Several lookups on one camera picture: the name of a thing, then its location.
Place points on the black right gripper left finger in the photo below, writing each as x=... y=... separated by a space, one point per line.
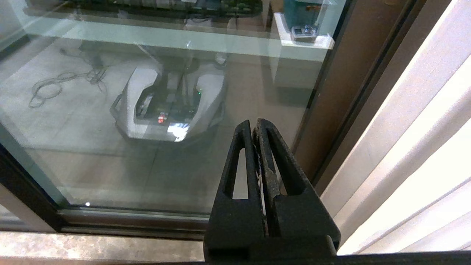
x=237 y=221

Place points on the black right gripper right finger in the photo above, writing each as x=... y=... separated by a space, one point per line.
x=298 y=217

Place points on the brown-framed sliding glass door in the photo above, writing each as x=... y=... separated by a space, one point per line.
x=331 y=92

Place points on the dark metal floor track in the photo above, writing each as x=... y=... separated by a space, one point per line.
x=132 y=230

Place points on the dark brown door jamb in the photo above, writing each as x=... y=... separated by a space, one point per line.
x=368 y=92

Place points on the white curtain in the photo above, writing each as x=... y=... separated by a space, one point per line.
x=423 y=147

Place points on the brown-framed fixed glass panel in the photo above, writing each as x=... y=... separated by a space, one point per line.
x=25 y=198

